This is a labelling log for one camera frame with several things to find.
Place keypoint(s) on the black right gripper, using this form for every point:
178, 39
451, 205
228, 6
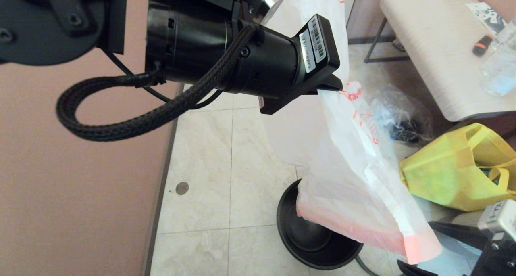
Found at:
498, 260

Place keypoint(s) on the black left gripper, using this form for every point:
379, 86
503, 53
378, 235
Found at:
318, 46

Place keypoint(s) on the white red-printed bin liner bag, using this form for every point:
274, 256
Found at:
346, 187

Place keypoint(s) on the grey ribbed robot base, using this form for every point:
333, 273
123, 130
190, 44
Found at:
459, 216

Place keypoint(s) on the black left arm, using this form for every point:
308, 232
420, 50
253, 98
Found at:
193, 38

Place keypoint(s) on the yellow fabric tote bag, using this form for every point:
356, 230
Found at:
439, 175

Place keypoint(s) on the clear plastic bag with items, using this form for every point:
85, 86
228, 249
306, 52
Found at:
403, 114

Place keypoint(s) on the black round trash bin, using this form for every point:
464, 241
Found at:
306, 243

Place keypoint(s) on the beige bench with metal legs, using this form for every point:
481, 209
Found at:
435, 46

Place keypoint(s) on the black and orange marker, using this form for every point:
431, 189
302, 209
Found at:
481, 46

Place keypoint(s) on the black and white printed paper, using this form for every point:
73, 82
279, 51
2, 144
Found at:
485, 17

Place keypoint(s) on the clear plastic water bottle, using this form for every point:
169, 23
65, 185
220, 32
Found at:
500, 72

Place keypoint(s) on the round metal floor plug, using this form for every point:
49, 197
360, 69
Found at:
182, 188

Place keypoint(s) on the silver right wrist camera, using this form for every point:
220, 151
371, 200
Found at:
500, 219

